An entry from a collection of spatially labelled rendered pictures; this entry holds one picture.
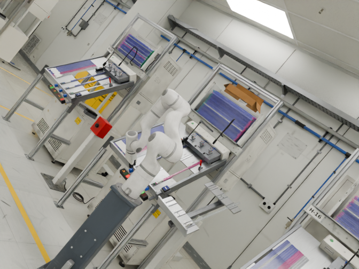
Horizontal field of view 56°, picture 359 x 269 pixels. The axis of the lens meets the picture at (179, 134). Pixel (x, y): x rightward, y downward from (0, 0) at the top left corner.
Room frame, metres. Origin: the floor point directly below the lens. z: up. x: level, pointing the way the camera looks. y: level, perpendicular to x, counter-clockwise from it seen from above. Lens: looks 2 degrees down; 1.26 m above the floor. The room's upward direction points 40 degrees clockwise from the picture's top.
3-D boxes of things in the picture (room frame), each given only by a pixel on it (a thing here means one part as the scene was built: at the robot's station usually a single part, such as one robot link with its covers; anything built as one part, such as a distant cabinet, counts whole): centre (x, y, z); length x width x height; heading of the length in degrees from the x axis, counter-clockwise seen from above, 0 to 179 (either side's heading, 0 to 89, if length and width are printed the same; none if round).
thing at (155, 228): (3.14, -0.24, 0.31); 0.70 x 0.65 x 0.62; 55
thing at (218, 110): (3.01, -0.22, 1.52); 0.51 x 0.13 x 0.27; 55
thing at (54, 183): (3.18, 0.62, 0.39); 0.24 x 0.24 x 0.78; 55
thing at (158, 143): (1.99, 0.04, 1.00); 0.19 x 0.12 x 0.24; 118
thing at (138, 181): (2.00, 0.01, 0.79); 0.19 x 0.19 x 0.18
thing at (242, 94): (3.31, -0.30, 1.82); 0.68 x 0.30 x 0.20; 55
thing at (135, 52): (4.00, 0.93, 0.95); 1.35 x 0.82 x 1.90; 145
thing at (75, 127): (3.82, 1.03, 0.66); 1.01 x 0.73 x 1.31; 145
